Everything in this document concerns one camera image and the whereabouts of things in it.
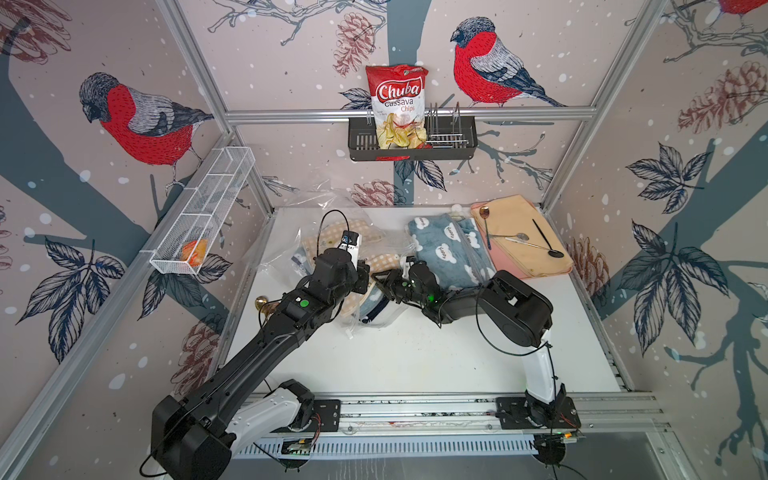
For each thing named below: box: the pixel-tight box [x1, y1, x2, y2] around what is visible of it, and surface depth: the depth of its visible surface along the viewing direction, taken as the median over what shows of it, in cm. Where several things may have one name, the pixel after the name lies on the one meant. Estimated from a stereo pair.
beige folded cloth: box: [471, 194, 574, 277], surface depth 113 cm
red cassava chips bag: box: [366, 64, 429, 149], surface depth 84 cm
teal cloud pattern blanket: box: [408, 213, 496, 289], surface depth 100 cm
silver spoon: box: [489, 233, 530, 241], surface depth 113 cm
